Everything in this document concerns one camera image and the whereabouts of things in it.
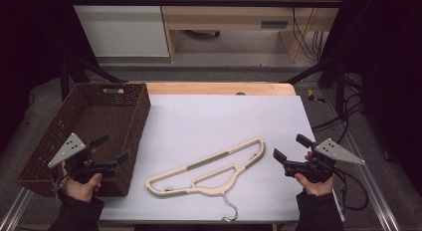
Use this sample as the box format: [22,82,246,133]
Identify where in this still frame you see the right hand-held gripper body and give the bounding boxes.
[284,137,365,184]

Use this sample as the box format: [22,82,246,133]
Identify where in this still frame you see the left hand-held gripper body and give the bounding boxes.
[47,132,118,184]

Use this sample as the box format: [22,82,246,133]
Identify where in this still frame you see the brown woven plastic basket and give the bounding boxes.
[16,82,152,198]

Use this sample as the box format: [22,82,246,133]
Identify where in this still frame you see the person's right hand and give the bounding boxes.
[294,150,335,197]

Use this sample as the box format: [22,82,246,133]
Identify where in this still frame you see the person's left hand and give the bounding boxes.
[61,148,104,203]

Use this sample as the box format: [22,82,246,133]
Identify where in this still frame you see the yellow and black tape piece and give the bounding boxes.
[307,89,326,105]

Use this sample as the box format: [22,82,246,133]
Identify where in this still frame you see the black metal stand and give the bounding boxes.
[59,55,129,103]
[282,55,348,116]

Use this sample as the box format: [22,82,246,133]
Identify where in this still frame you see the white paper sheet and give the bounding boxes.
[99,94,343,223]

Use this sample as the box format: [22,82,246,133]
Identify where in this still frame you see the black curtain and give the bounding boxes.
[0,0,101,152]
[317,0,422,195]

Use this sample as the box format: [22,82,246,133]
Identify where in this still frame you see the white cabinet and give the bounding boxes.
[67,0,170,59]

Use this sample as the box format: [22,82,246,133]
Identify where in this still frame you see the black object under desk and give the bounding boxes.
[182,29,221,39]

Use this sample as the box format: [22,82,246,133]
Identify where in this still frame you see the light wooden desk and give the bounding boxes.
[158,0,346,64]

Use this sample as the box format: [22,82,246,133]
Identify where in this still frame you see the grey left gripper cable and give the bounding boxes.
[51,172,70,193]

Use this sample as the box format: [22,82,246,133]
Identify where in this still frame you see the black floor cables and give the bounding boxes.
[311,73,366,144]

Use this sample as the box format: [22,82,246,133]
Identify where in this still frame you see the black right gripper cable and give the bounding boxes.
[332,169,370,222]

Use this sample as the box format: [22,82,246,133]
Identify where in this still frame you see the aluminium rail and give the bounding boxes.
[322,91,401,231]
[0,187,34,231]

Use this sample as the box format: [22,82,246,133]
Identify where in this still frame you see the black hanging wall cables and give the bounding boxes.
[290,0,324,62]

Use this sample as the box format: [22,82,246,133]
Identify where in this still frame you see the grey desk drawer handle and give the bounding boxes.
[261,21,289,29]

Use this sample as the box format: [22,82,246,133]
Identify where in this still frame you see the black horizontal frame bar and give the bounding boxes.
[66,0,344,9]

